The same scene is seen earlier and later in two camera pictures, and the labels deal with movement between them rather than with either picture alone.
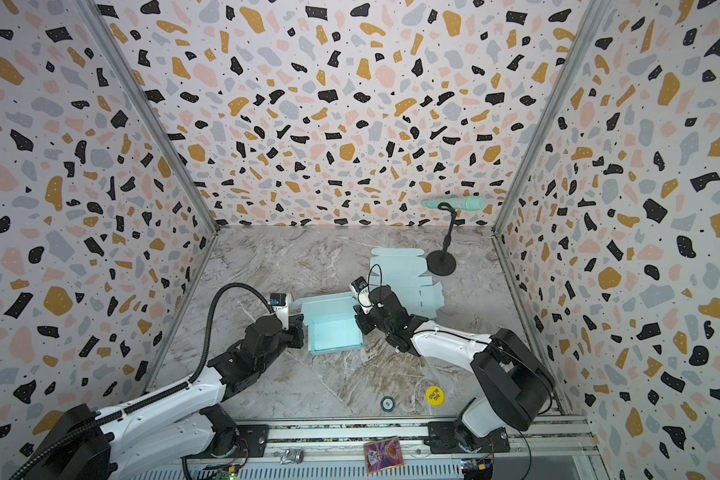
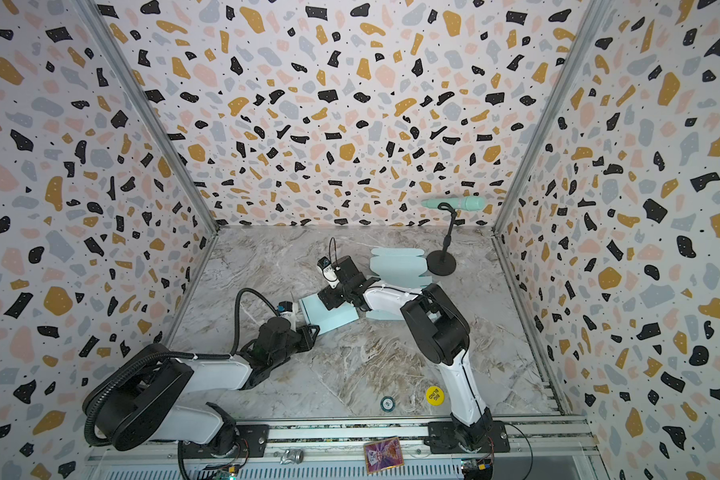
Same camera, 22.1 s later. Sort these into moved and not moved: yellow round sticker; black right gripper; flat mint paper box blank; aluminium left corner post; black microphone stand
Moved: black right gripper
Not moved: flat mint paper box blank; yellow round sticker; aluminium left corner post; black microphone stand
